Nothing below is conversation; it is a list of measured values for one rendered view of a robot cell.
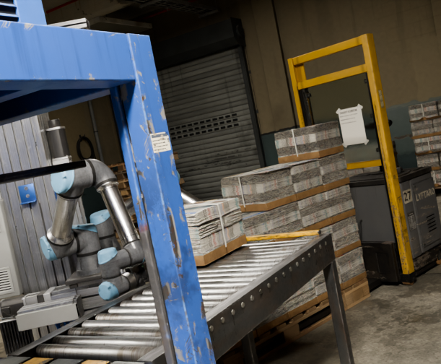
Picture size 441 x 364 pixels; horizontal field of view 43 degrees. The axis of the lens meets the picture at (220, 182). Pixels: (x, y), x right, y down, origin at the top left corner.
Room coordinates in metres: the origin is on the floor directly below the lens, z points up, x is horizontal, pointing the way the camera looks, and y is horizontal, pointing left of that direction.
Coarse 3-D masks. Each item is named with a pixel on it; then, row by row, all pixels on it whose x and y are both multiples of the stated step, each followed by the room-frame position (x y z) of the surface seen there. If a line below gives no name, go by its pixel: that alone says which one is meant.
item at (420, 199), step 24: (408, 168) 4.54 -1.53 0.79; (360, 192) 4.38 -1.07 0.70; (384, 192) 4.22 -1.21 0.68; (408, 192) 4.17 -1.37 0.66; (432, 192) 4.41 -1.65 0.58; (360, 216) 4.41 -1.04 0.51; (384, 216) 4.25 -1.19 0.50; (408, 216) 4.13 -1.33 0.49; (432, 216) 4.37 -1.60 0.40; (384, 240) 4.27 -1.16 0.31; (432, 240) 4.33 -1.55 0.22; (432, 264) 4.29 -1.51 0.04
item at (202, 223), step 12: (192, 216) 2.29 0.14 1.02; (204, 216) 2.34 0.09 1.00; (216, 216) 2.41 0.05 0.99; (192, 228) 2.30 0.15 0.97; (204, 228) 2.33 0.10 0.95; (216, 228) 2.40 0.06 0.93; (192, 240) 2.31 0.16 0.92; (204, 240) 2.32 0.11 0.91; (216, 240) 2.39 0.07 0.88; (204, 252) 2.30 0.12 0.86
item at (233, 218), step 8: (208, 200) 2.67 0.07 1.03; (216, 200) 2.60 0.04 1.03; (224, 200) 2.54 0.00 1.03; (232, 200) 2.56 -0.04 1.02; (224, 208) 2.49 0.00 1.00; (232, 208) 2.55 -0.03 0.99; (224, 216) 2.47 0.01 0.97; (232, 216) 2.53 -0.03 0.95; (240, 216) 2.59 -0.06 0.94; (232, 224) 2.52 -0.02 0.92; (240, 224) 2.58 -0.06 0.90; (232, 232) 2.51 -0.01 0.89; (240, 232) 2.57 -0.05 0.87
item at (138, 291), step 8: (144, 288) 2.13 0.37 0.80; (128, 296) 2.05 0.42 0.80; (112, 304) 1.98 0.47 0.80; (120, 304) 1.99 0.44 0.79; (96, 312) 1.91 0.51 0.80; (104, 312) 1.92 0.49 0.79; (80, 320) 1.85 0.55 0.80; (64, 328) 1.79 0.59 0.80; (48, 336) 1.74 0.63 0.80; (32, 344) 1.68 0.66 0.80; (16, 352) 1.63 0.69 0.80; (24, 352) 1.62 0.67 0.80; (32, 352) 1.65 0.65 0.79
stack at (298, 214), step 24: (264, 216) 3.36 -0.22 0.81; (288, 216) 3.51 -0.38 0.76; (312, 216) 3.65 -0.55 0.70; (264, 240) 3.33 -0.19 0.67; (336, 264) 3.75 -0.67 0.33; (312, 288) 3.57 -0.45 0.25; (312, 312) 3.53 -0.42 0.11; (264, 336) 3.23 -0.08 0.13; (288, 336) 3.36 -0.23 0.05; (216, 360) 3.14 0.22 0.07; (240, 360) 3.09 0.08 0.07
